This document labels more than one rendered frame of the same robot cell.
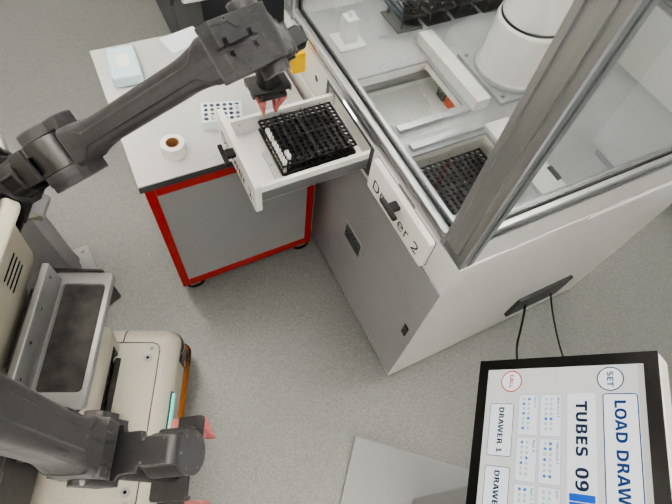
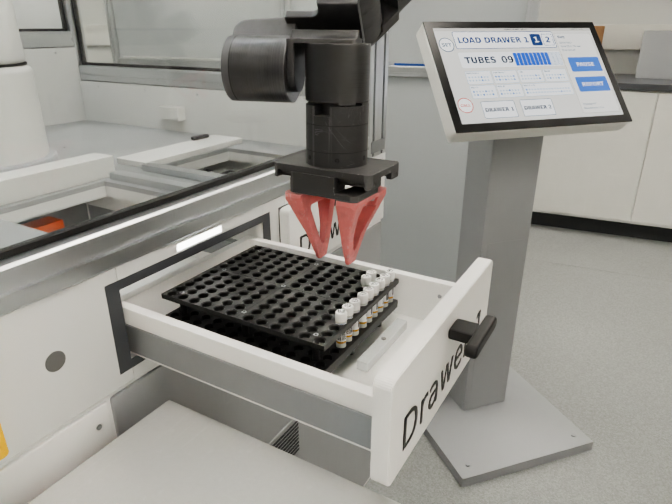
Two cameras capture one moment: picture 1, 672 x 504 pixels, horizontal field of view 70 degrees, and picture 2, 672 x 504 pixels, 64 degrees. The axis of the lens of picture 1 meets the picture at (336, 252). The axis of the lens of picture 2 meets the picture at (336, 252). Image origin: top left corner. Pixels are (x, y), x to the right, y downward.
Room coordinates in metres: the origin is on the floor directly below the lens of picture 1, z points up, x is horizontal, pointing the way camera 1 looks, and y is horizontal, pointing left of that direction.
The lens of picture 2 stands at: (1.12, 0.69, 1.19)
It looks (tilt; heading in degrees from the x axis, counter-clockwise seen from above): 23 degrees down; 245
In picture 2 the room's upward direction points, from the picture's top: straight up
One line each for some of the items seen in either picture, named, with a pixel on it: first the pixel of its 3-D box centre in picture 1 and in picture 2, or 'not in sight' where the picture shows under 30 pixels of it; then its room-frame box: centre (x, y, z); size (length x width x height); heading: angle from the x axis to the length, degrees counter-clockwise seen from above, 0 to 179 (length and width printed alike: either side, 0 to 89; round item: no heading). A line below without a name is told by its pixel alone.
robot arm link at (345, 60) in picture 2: not in sight; (330, 72); (0.92, 0.23, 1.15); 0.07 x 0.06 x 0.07; 143
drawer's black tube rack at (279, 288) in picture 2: (306, 140); (284, 309); (0.94, 0.14, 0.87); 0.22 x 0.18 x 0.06; 125
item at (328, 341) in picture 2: (272, 143); (358, 309); (0.88, 0.22, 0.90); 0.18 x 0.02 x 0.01; 35
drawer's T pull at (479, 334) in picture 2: (228, 154); (469, 332); (0.81, 0.32, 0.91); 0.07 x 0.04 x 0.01; 35
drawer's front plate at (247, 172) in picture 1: (238, 159); (441, 352); (0.82, 0.30, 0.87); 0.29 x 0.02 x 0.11; 35
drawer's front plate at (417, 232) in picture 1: (398, 211); (332, 216); (0.75, -0.14, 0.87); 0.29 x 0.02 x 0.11; 35
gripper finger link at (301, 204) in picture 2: (269, 98); (333, 214); (0.91, 0.24, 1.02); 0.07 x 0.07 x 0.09; 35
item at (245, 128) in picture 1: (309, 140); (278, 311); (0.94, 0.13, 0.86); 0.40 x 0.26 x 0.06; 125
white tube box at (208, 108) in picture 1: (222, 115); not in sight; (1.06, 0.42, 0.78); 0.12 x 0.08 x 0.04; 110
